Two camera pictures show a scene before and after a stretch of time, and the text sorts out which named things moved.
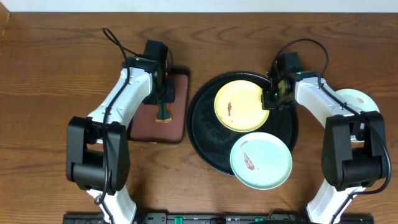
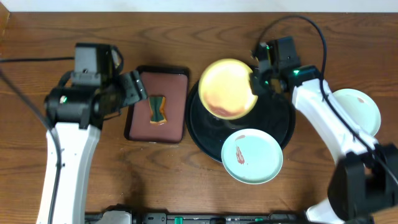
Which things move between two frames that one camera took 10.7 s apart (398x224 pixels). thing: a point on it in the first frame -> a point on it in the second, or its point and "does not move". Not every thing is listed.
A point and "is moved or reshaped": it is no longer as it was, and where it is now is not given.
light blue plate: (359, 99) does not move
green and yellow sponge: (163, 113) is moved or reshaped
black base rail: (216, 218) does not move
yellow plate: (238, 106) is moved or reshaped
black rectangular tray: (143, 126) does not move
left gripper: (166, 96) -> (132, 88)
